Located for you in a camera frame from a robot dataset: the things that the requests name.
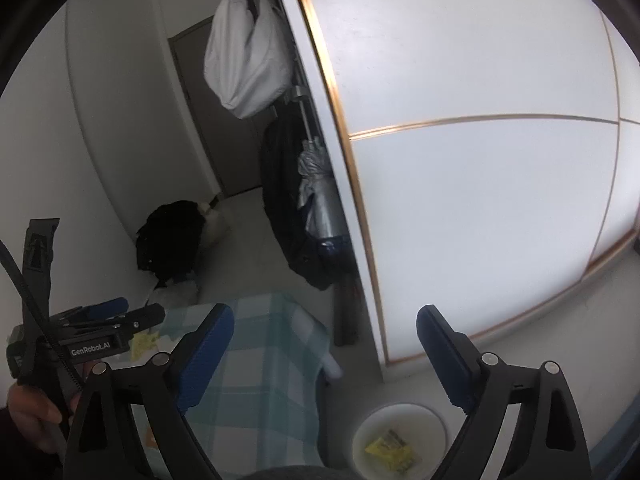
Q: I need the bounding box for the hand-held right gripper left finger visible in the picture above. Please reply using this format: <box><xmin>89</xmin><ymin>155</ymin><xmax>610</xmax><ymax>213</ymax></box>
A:
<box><xmin>64</xmin><ymin>303</ymin><xmax>236</xmax><ymax>480</ymax></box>

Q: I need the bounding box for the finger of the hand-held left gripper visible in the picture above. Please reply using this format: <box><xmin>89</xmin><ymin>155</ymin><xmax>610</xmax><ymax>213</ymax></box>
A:
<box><xmin>80</xmin><ymin>297</ymin><xmax>129</xmax><ymax>317</ymax></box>
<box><xmin>111</xmin><ymin>304</ymin><xmax>166</xmax><ymax>329</ymax></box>

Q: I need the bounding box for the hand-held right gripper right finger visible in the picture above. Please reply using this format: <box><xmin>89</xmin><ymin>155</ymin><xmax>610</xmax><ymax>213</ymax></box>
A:
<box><xmin>416</xmin><ymin>304</ymin><xmax>592</xmax><ymax>480</ymax></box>

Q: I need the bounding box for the white round bin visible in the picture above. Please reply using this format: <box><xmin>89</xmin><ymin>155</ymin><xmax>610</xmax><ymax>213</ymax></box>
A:
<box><xmin>350</xmin><ymin>402</ymin><xmax>449</xmax><ymax>480</ymax></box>

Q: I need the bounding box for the person's left forearm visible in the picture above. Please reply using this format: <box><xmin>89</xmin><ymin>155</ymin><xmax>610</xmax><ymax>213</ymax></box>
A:
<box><xmin>0</xmin><ymin>402</ymin><xmax>66</xmax><ymax>480</ymax></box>

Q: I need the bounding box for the person's left hand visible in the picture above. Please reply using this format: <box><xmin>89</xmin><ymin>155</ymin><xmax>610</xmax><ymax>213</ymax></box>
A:
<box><xmin>7</xmin><ymin>384</ymin><xmax>63</xmax><ymax>442</ymax></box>

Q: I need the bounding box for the yellow printed packet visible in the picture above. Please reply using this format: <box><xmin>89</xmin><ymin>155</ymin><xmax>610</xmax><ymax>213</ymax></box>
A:
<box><xmin>129</xmin><ymin>330</ymin><xmax>162</xmax><ymax>362</ymax></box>

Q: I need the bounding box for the white plastic bag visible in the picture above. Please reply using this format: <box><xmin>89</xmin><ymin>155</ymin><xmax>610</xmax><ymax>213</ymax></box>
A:
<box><xmin>152</xmin><ymin>280</ymin><xmax>202</xmax><ymax>307</ymax></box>

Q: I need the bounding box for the teal checked tablecloth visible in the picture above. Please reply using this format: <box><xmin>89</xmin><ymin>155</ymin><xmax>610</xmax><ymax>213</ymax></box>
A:
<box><xmin>129</xmin><ymin>292</ymin><xmax>334</xmax><ymax>480</ymax></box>

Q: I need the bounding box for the black backpack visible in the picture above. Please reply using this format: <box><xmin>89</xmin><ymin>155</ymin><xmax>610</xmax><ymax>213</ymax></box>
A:
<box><xmin>136</xmin><ymin>201</ymin><xmax>211</xmax><ymax>286</ymax></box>

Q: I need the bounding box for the white tote bag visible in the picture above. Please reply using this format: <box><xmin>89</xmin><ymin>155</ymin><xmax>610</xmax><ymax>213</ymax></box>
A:
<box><xmin>199</xmin><ymin>199</ymin><xmax>234</xmax><ymax>249</ymax></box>

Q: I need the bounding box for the crumpled yellow wrapper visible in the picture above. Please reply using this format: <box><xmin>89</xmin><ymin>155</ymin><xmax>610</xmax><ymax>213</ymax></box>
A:
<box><xmin>364</xmin><ymin>429</ymin><xmax>416</xmax><ymax>472</ymax></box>

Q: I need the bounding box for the blue plastic bag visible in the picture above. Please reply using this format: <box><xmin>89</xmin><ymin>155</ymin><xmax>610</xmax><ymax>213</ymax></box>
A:
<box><xmin>312</xmin><ymin>237</ymin><xmax>351</xmax><ymax>275</ymax></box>

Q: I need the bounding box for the large black hanging bag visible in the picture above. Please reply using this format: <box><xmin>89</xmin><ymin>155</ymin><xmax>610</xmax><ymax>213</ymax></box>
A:
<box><xmin>260</xmin><ymin>110</ymin><xmax>351</xmax><ymax>291</ymax></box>

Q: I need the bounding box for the white gold-trimmed wardrobe door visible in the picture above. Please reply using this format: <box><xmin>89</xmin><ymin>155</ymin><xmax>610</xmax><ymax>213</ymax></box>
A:
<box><xmin>270</xmin><ymin>0</ymin><xmax>640</xmax><ymax>367</ymax></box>

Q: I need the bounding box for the silver folded umbrella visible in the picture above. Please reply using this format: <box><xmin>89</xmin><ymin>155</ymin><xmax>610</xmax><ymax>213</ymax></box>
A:
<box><xmin>292</xmin><ymin>85</ymin><xmax>348</xmax><ymax>241</ymax></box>

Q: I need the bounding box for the grey room door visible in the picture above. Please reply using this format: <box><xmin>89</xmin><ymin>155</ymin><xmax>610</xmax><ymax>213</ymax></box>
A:
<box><xmin>167</xmin><ymin>17</ymin><xmax>263</xmax><ymax>198</ymax></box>

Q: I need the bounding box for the white hanging cloth bag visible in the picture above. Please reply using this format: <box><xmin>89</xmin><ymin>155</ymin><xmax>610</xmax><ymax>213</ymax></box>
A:
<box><xmin>203</xmin><ymin>0</ymin><xmax>293</xmax><ymax>120</ymax></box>

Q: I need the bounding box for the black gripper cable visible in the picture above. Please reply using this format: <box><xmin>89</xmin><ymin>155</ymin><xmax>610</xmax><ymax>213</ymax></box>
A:
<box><xmin>0</xmin><ymin>239</ymin><xmax>86</xmax><ymax>441</ymax></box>

